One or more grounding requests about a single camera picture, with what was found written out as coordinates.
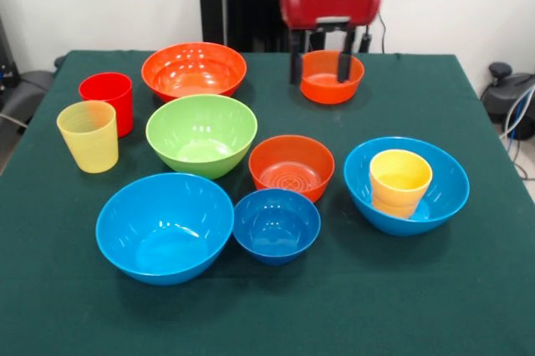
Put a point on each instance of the dark green tablecloth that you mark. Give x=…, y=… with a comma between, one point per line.
x=376, y=310

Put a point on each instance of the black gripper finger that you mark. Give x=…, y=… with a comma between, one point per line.
x=346, y=59
x=296, y=59

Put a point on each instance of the stack of yellow cups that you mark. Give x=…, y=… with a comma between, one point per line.
x=401, y=193

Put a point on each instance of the green bowl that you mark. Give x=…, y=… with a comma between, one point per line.
x=200, y=138

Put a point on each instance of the orange bowl with ringed bottom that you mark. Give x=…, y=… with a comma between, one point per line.
x=288, y=164

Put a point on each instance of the large blue bowl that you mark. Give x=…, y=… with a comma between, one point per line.
x=449, y=189
x=167, y=239

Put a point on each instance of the small plain orange bowl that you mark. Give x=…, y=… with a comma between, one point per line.
x=326, y=90

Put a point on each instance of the large orange bowl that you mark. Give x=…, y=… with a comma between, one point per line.
x=192, y=78

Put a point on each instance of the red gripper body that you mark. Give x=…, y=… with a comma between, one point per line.
x=330, y=1

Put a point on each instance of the red cup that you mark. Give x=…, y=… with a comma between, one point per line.
x=121, y=101

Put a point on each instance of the small dark blue bowl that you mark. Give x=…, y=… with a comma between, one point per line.
x=276, y=230

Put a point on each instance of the translucent yellow cup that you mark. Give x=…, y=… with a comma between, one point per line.
x=90, y=147

